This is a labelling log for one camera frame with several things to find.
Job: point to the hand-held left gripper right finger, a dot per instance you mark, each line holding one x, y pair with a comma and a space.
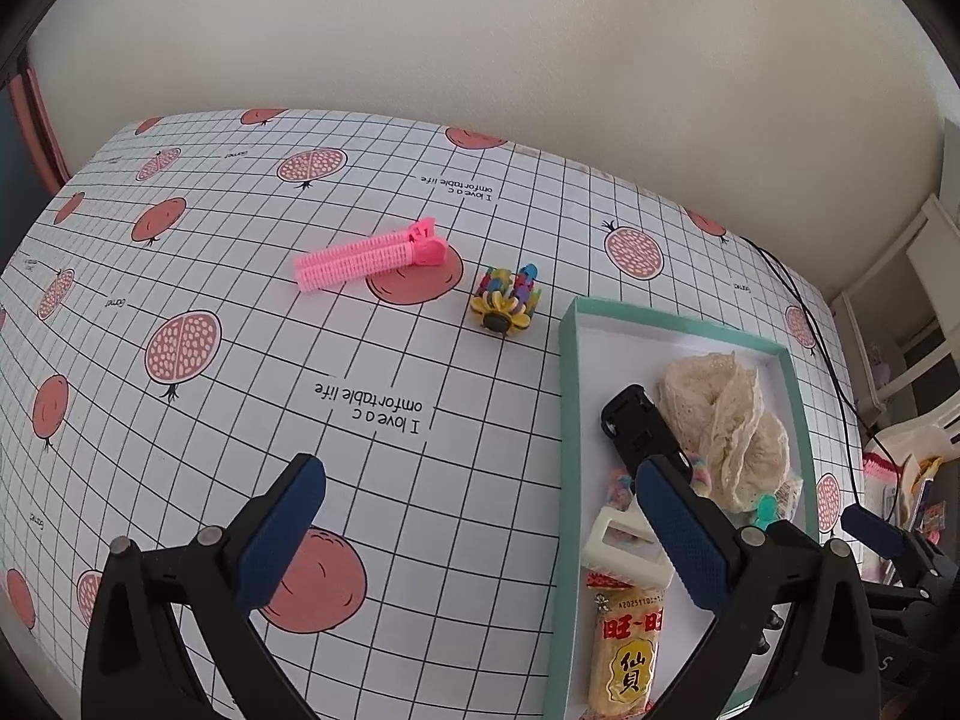
682, 532

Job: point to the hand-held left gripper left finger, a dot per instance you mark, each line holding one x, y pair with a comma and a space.
281, 532

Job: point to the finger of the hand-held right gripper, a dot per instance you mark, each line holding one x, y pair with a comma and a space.
874, 531
896, 597

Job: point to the cream plastic clip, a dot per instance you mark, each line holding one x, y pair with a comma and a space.
607, 540

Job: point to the small green plastic item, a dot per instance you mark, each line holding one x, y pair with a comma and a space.
766, 510

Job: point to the clear bag of cotton swabs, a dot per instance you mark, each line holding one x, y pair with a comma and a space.
787, 499

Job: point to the cream lace cloth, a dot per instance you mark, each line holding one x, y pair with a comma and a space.
720, 420

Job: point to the black toy car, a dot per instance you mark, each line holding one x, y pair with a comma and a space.
634, 424

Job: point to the black action figure toy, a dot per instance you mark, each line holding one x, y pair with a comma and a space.
769, 622

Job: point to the yellow rice cracker packet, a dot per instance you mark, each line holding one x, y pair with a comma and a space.
622, 652

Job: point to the teal cardboard box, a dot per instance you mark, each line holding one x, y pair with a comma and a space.
637, 337

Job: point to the colourful stationery pile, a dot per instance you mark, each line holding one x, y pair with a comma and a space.
924, 491

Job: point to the cream plastic seat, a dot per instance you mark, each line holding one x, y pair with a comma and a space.
919, 431

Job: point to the pink hair roller clip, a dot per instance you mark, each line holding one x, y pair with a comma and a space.
352, 262

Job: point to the colourful flower block toy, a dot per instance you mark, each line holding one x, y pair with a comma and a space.
502, 304

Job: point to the pomegranate print grid tablecloth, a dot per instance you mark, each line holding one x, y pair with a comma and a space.
225, 240

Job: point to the white wooden chair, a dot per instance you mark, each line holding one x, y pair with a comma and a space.
937, 232

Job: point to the pink edged dark board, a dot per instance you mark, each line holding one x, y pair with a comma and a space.
37, 127

